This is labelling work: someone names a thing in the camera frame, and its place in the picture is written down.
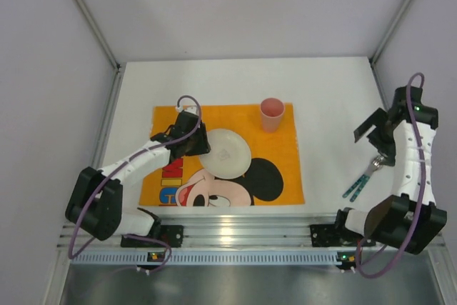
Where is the silver fork teal handle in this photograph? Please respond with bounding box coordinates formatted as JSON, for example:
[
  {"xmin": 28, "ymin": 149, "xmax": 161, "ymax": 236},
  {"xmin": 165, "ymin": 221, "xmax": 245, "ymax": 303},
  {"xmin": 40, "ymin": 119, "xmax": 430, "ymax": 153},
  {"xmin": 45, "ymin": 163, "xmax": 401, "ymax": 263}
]
[{"xmin": 343, "ymin": 155, "xmax": 385, "ymax": 202}]

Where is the cream round plate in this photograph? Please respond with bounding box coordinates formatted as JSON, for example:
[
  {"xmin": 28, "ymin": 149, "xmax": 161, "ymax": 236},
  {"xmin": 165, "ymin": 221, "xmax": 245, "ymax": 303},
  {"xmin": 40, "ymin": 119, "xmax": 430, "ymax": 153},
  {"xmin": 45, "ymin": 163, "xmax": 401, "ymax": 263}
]
[{"xmin": 199, "ymin": 129, "xmax": 251, "ymax": 179}]

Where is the pink plastic cup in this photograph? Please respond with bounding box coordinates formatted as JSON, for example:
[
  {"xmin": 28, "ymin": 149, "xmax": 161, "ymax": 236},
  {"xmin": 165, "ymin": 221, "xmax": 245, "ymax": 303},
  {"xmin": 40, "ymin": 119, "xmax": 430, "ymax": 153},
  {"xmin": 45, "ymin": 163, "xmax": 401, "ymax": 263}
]
[{"xmin": 260, "ymin": 98, "xmax": 285, "ymax": 133}]

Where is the orange Mickey Mouse placemat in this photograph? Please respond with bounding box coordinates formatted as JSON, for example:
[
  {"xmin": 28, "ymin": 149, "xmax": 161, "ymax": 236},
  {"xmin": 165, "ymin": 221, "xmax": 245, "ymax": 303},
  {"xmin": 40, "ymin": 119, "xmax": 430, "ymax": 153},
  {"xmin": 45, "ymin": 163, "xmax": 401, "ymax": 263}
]
[{"xmin": 139, "ymin": 104, "xmax": 305, "ymax": 207}]

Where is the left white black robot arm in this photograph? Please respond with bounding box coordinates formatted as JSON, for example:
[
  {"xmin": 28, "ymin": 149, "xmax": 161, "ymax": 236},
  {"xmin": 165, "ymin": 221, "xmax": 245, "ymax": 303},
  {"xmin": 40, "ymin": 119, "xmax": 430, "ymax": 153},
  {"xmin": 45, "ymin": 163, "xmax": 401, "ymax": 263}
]
[{"xmin": 65, "ymin": 106, "xmax": 211, "ymax": 241}]

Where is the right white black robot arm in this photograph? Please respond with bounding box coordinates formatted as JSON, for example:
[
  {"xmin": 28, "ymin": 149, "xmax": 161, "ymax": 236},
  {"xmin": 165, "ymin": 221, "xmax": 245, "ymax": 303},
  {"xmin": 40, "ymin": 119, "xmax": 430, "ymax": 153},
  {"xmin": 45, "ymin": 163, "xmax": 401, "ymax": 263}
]
[{"xmin": 335, "ymin": 86, "xmax": 447, "ymax": 255}]

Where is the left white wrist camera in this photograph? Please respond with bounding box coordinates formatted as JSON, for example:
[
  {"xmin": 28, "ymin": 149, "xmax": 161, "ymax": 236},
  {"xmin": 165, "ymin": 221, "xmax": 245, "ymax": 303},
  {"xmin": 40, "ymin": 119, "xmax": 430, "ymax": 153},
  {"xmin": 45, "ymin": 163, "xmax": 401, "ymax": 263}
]
[{"xmin": 176, "ymin": 105, "xmax": 199, "ymax": 116}]

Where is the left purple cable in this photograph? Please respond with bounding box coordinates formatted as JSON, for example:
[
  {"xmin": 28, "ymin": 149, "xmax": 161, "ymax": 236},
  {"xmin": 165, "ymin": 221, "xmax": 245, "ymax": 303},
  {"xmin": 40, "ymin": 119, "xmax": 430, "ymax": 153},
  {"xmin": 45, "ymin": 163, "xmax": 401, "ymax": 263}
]
[{"xmin": 67, "ymin": 94, "xmax": 204, "ymax": 274}]

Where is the purple cable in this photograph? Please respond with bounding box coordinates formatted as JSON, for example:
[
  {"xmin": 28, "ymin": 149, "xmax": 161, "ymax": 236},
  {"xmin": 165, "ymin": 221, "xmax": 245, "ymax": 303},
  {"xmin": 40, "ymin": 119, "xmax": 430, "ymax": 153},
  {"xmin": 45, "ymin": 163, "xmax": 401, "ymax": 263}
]
[
  {"xmin": 67, "ymin": 94, "xmax": 204, "ymax": 274},
  {"xmin": 355, "ymin": 71, "xmax": 428, "ymax": 280}
]

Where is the aluminium mounting rail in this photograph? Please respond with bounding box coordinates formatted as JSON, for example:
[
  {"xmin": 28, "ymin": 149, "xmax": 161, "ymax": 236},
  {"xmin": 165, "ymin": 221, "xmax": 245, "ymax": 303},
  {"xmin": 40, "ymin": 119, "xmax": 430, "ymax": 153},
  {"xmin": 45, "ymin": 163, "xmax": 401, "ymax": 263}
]
[{"xmin": 56, "ymin": 213, "xmax": 446, "ymax": 249}]

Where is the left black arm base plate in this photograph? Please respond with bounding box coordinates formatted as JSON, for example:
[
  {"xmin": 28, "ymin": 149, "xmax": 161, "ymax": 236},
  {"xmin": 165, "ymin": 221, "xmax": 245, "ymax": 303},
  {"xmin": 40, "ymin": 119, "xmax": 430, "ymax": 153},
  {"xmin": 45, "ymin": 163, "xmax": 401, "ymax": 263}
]
[{"xmin": 121, "ymin": 225, "xmax": 184, "ymax": 248}]

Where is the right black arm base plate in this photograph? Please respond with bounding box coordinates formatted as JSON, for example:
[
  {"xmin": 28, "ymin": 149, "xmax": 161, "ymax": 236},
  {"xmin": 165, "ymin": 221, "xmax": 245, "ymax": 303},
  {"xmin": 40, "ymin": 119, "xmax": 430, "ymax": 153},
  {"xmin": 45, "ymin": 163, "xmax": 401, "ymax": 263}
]
[{"xmin": 309, "ymin": 224, "xmax": 362, "ymax": 248}]

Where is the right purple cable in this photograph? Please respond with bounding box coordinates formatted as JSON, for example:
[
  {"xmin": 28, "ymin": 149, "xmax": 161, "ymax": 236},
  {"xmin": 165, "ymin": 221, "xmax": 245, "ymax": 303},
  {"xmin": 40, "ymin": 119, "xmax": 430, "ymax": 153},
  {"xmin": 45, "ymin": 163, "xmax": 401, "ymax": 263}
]
[{"xmin": 355, "ymin": 71, "xmax": 428, "ymax": 280}]

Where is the slotted grey cable duct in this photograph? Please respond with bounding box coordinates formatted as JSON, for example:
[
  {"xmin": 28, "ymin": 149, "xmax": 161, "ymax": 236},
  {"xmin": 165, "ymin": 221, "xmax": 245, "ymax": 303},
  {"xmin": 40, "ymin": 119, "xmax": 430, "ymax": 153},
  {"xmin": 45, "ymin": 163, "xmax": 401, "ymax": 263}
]
[{"xmin": 72, "ymin": 249, "xmax": 356, "ymax": 266}]

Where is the right aluminium frame post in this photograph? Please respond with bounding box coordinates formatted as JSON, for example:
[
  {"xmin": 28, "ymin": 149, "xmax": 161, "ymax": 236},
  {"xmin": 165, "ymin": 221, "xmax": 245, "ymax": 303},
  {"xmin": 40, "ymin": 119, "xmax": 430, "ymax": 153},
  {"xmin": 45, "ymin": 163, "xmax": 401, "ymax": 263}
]
[{"xmin": 368, "ymin": 0, "xmax": 415, "ymax": 68}]

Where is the aluminium frame post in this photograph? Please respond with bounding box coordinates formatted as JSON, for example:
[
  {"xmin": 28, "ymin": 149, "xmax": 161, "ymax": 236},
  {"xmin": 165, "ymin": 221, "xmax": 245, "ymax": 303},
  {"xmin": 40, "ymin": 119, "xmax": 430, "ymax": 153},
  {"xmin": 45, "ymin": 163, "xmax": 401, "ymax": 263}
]
[
  {"xmin": 368, "ymin": 0, "xmax": 415, "ymax": 68},
  {"xmin": 73, "ymin": 0, "xmax": 122, "ymax": 167}
]

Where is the left aluminium frame post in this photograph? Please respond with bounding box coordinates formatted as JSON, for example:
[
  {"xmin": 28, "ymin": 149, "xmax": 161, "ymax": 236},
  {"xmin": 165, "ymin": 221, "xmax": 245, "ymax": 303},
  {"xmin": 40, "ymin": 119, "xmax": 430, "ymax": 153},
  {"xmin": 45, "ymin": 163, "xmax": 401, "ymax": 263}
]
[{"xmin": 73, "ymin": 0, "xmax": 122, "ymax": 167}]

